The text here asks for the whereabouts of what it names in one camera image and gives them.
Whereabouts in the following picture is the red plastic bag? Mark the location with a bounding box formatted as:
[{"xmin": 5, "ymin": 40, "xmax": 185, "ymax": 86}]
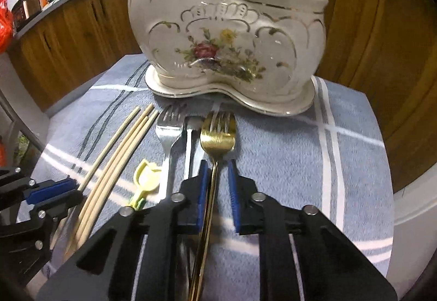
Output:
[{"xmin": 0, "ymin": 0, "xmax": 14, "ymax": 54}]

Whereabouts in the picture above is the silver fork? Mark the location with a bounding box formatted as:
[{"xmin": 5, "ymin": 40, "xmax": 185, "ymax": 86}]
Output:
[{"xmin": 155, "ymin": 105, "xmax": 187, "ymax": 202}]

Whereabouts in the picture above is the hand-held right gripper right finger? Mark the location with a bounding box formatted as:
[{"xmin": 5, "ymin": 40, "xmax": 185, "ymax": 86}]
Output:
[{"xmin": 228, "ymin": 162, "xmax": 398, "ymax": 301}]

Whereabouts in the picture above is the yellow tulip spoon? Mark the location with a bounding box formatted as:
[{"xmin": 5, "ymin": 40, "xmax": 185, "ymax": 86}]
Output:
[{"xmin": 128, "ymin": 159, "xmax": 163, "ymax": 211}]

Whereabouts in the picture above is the blue-grey checked tablecloth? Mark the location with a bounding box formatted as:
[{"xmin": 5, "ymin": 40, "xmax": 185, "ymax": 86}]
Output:
[{"xmin": 17, "ymin": 53, "xmax": 395, "ymax": 301}]

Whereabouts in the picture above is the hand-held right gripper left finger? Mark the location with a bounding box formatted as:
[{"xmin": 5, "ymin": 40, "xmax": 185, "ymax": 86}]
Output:
[{"xmin": 36, "ymin": 160, "xmax": 210, "ymax": 301}]

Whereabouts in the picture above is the gold fork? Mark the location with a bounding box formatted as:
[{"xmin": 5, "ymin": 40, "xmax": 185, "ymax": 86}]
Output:
[{"xmin": 187, "ymin": 111, "xmax": 237, "ymax": 301}]

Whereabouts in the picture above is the polished steel utensil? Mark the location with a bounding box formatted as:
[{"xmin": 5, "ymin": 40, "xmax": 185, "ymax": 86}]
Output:
[{"xmin": 182, "ymin": 116, "xmax": 205, "ymax": 182}]

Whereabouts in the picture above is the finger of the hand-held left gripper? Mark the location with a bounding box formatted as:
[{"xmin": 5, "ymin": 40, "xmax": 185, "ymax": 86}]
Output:
[
  {"xmin": 0, "ymin": 190, "xmax": 84, "ymax": 290},
  {"xmin": 0, "ymin": 167, "xmax": 76, "ymax": 206}
]

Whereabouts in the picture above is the white floral ceramic utensil holder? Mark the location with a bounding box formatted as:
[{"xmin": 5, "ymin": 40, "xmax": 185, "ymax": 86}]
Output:
[{"xmin": 128, "ymin": 0, "xmax": 329, "ymax": 108}]

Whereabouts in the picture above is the wooden base cabinet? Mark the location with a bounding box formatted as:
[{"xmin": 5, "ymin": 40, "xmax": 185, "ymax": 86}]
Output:
[
  {"xmin": 297, "ymin": 0, "xmax": 437, "ymax": 192},
  {"xmin": 7, "ymin": 0, "xmax": 144, "ymax": 110}
]

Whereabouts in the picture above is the bamboo chopstick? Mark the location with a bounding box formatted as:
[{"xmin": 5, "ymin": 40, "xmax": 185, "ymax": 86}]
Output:
[
  {"xmin": 78, "ymin": 106, "xmax": 141, "ymax": 191},
  {"xmin": 73, "ymin": 104, "xmax": 154, "ymax": 240},
  {"xmin": 72, "ymin": 115, "xmax": 150, "ymax": 247},
  {"xmin": 65, "ymin": 110, "xmax": 160, "ymax": 262}
]

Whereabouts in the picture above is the dark electric cooker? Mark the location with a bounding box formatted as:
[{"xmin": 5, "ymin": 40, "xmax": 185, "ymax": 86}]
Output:
[{"xmin": 12, "ymin": 0, "xmax": 42, "ymax": 21}]

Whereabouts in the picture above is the white gold-rimmed ceramic saucer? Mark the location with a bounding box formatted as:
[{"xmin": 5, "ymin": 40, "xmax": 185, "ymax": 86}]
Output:
[{"xmin": 145, "ymin": 62, "xmax": 315, "ymax": 116}]

